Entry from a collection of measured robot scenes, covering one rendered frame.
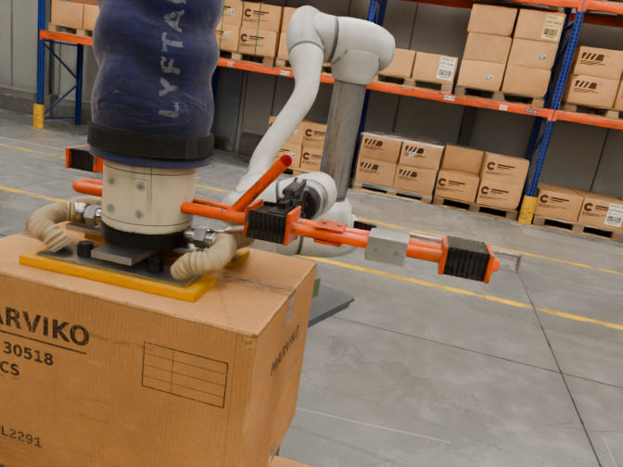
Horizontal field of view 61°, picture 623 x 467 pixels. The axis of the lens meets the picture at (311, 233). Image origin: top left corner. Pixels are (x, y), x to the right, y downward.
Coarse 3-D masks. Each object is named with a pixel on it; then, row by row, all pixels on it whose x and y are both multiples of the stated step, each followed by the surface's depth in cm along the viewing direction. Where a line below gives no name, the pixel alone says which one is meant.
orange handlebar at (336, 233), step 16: (80, 192) 103; (96, 192) 101; (192, 208) 98; (208, 208) 98; (304, 224) 95; (320, 224) 95; (336, 224) 97; (320, 240) 95; (336, 240) 94; (352, 240) 93; (416, 240) 96; (416, 256) 91; (432, 256) 91
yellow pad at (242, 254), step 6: (84, 234) 113; (90, 234) 113; (96, 240) 113; (102, 240) 112; (162, 252) 110; (168, 252) 110; (174, 252) 109; (240, 252) 113; (246, 252) 114; (234, 258) 109; (240, 258) 111; (246, 258) 115; (228, 264) 108; (234, 264) 107
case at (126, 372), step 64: (0, 256) 98; (256, 256) 117; (0, 320) 94; (64, 320) 90; (128, 320) 87; (192, 320) 84; (256, 320) 87; (0, 384) 97; (64, 384) 93; (128, 384) 90; (192, 384) 87; (256, 384) 87; (0, 448) 101; (64, 448) 97; (128, 448) 93; (192, 448) 90; (256, 448) 96
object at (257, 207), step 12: (252, 204) 97; (264, 204) 102; (276, 204) 102; (252, 216) 94; (264, 216) 93; (276, 216) 93; (288, 216) 93; (252, 228) 95; (264, 228) 95; (276, 228) 94; (288, 228) 94; (264, 240) 94; (276, 240) 94; (288, 240) 95
